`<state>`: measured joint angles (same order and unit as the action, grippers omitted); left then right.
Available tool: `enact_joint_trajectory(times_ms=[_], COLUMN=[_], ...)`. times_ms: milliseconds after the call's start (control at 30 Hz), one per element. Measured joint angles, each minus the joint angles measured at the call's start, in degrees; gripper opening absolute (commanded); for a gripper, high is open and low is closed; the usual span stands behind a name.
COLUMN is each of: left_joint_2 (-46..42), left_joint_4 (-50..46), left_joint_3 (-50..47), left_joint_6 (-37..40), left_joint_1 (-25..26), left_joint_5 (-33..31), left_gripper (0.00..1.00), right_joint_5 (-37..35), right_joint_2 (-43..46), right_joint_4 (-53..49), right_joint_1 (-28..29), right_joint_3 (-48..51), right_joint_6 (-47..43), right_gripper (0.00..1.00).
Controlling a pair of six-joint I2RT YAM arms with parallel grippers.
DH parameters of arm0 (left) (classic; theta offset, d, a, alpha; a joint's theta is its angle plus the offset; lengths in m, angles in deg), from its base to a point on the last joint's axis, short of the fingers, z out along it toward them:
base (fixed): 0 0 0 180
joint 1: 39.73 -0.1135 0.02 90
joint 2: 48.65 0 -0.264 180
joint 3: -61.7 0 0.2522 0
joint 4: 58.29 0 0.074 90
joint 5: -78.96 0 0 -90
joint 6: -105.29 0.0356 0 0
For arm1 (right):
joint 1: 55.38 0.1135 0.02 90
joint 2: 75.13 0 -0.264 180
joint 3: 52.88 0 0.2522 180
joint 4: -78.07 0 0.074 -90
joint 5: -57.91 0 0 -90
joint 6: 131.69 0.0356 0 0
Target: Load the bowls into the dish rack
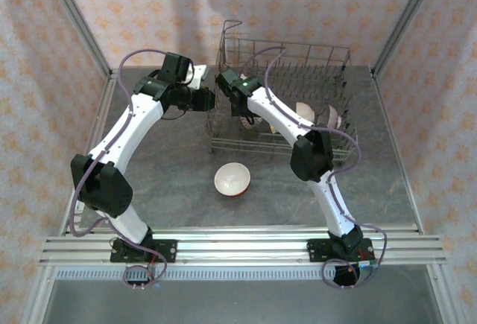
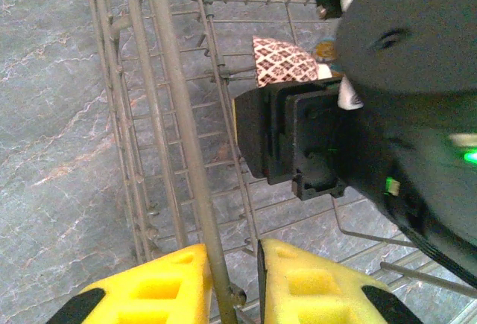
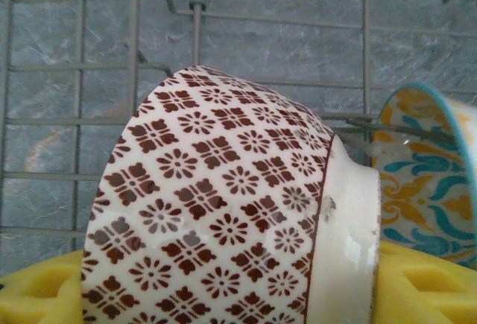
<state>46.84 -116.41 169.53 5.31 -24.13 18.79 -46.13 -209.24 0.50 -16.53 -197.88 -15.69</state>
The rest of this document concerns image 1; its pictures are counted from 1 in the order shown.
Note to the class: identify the plain cream bowl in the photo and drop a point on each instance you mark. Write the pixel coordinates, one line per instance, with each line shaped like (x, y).
(303, 110)

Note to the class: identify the white bowl with red outside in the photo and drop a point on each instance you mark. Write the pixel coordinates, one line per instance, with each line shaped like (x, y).
(232, 179)

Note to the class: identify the clear pink glass bowl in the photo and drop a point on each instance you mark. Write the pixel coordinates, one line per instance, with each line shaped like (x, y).
(333, 115)

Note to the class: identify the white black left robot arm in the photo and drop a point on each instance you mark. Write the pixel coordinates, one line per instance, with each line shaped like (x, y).
(126, 126)

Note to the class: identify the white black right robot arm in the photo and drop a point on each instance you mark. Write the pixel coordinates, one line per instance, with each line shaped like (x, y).
(275, 111)

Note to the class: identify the aluminium frame post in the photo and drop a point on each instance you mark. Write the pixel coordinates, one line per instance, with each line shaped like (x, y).
(406, 18)
(74, 18)

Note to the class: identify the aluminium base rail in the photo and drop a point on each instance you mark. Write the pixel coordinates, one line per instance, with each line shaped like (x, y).
(238, 249)

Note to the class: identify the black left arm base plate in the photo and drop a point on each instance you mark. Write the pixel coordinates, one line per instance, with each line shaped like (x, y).
(167, 251)

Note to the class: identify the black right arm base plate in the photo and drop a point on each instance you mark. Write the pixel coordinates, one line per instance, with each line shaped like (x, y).
(316, 251)

